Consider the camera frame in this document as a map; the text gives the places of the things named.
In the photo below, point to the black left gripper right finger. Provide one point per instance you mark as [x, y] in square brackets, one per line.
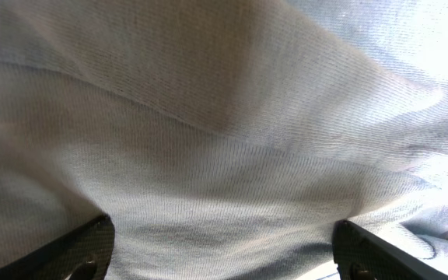
[361, 255]

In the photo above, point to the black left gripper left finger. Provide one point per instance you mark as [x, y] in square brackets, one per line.
[84, 253]

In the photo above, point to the light blue t-shirt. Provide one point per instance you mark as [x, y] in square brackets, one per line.
[224, 138]

